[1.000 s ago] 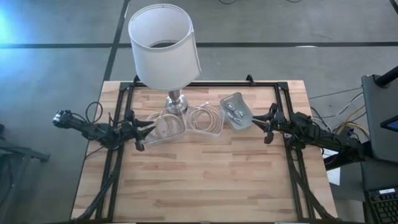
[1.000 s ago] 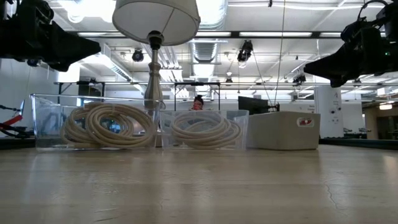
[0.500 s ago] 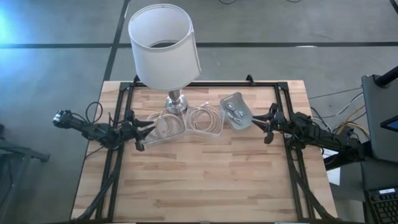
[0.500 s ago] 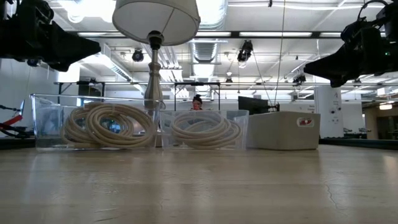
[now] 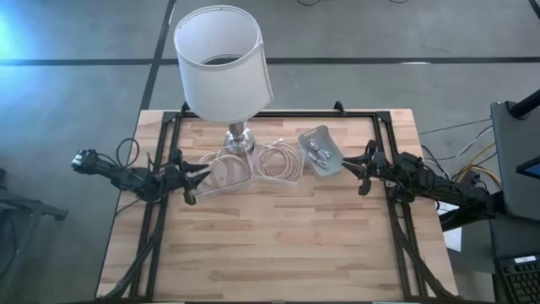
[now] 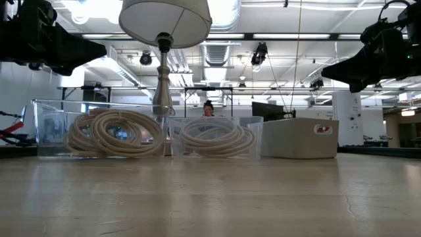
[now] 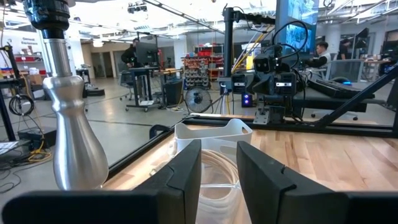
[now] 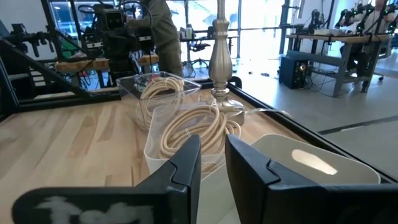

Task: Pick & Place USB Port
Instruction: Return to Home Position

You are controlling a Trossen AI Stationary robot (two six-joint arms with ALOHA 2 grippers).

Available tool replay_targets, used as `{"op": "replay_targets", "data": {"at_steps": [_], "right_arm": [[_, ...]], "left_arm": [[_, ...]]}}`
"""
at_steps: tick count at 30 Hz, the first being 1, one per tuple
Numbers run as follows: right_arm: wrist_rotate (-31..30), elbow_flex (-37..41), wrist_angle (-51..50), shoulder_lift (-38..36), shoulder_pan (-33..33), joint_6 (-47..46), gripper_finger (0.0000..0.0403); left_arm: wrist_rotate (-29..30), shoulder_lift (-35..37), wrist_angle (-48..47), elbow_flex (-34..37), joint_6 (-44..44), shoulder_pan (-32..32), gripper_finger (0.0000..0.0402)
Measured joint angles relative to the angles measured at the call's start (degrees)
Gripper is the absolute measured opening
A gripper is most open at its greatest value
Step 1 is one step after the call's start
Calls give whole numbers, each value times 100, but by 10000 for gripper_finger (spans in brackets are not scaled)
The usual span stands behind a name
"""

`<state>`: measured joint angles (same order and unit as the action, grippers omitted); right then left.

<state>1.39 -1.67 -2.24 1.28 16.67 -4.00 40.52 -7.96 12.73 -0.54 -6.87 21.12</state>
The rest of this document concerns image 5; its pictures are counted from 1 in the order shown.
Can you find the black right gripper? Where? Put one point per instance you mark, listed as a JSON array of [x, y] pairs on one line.
[[381, 169]]

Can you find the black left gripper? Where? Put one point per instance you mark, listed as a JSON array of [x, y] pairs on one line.
[[177, 177]]

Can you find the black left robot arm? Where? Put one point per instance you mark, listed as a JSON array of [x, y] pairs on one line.
[[126, 177]]

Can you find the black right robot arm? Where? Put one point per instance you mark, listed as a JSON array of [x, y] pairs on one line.
[[447, 186]]

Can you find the large clear plastic bin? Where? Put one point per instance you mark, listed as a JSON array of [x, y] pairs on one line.
[[202, 190]]

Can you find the grey plastic bin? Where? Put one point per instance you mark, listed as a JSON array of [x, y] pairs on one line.
[[333, 166]]

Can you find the small clear plastic bin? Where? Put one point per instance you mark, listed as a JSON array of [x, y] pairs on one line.
[[297, 169]]

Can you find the white shade metal table lamp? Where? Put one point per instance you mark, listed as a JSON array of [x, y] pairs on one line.
[[223, 84]]

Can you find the black power supply box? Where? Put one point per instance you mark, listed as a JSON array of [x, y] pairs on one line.
[[471, 179]]

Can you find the white paper sheet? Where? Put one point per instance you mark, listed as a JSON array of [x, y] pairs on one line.
[[453, 240]]

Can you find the dark grey stand panel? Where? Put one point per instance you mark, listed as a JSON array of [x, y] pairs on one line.
[[514, 139]]

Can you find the black metal stand leg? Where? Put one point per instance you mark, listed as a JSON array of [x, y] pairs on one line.
[[38, 207]]

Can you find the tablet screen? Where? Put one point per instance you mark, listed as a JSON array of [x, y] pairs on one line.
[[532, 168]]

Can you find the black laptop keyboard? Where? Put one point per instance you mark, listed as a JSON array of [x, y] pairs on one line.
[[521, 280]]

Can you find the black metal table frame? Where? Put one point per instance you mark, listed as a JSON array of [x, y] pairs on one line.
[[295, 114]]

